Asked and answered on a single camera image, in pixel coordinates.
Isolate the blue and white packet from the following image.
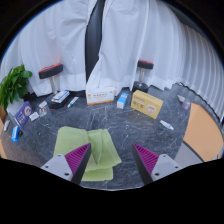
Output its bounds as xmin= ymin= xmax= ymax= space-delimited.
xmin=10 ymin=125 xmax=22 ymax=143

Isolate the white curtain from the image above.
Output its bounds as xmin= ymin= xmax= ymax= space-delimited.
xmin=0 ymin=0 xmax=98 ymax=98
xmin=85 ymin=0 xmax=224 ymax=121

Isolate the white and orange tissue box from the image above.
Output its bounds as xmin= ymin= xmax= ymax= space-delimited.
xmin=85 ymin=86 xmax=117 ymax=106

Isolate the purple box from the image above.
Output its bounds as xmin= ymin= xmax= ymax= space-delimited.
xmin=13 ymin=101 xmax=34 ymax=129

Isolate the black stool with red seat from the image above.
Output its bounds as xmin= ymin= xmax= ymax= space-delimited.
xmin=38 ymin=62 xmax=73 ymax=109
xmin=132 ymin=59 xmax=155 ymax=93

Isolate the green potted plant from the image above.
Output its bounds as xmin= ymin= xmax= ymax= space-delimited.
xmin=0 ymin=63 xmax=34 ymax=116

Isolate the yellow box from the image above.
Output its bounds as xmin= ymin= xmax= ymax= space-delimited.
xmin=130 ymin=89 xmax=164 ymax=120

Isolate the small purple jar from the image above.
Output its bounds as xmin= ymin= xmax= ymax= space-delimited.
xmin=181 ymin=100 xmax=191 ymax=111

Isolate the light green towel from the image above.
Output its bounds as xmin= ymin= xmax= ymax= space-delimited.
xmin=53 ymin=125 xmax=123 ymax=183

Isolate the flat white packet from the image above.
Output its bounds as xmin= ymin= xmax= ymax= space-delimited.
xmin=3 ymin=119 xmax=11 ymax=132

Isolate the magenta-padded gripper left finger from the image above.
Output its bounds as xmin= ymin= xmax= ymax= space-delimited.
xmin=40 ymin=142 xmax=92 ymax=185

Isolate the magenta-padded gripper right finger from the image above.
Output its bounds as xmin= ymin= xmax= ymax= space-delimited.
xmin=131 ymin=143 xmax=184 ymax=186

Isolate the small blue and white box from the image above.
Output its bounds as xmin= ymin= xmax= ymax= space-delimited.
xmin=116 ymin=92 xmax=129 ymax=110

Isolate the white tube with teal cap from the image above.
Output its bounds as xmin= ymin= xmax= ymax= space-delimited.
xmin=66 ymin=96 xmax=80 ymax=109

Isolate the small white packet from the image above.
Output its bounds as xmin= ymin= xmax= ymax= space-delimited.
xmin=28 ymin=111 xmax=40 ymax=122

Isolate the small white tube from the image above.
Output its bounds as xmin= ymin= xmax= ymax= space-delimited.
xmin=159 ymin=119 xmax=175 ymax=131

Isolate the flat white and blue box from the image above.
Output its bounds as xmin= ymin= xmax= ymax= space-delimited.
xmin=50 ymin=90 xmax=71 ymax=104

